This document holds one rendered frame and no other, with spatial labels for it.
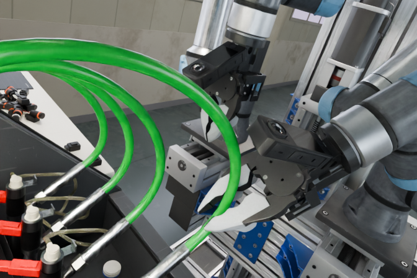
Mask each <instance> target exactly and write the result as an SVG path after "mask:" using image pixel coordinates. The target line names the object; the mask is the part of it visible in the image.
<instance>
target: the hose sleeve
mask: <svg viewBox="0 0 417 278"><path fill-rule="evenodd" d="M190 253H191V252H190V251H189V249H188V248H187V246H186V245H185V244H183V243H182V244H181V245H179V246H178V247H177V248H175V250H174V251H172V252H170V254H168V255H167V256H166V257H165V258H164V259H163V260H161V261H160V262H159V263H157V265H155V266H154V267H153V268H152V269H150V270H149V271H148V272H146V274H145V275H143V276H141V277H140V278H163V277H164V276H166V275H167V274H168V273H169V272H171V271H172V270H173V269H174V268H175V267H176V266H177V265H180V263H181V262H182V261H184V260H185V258H187V257H188V256H189V255H190Z"/></svg>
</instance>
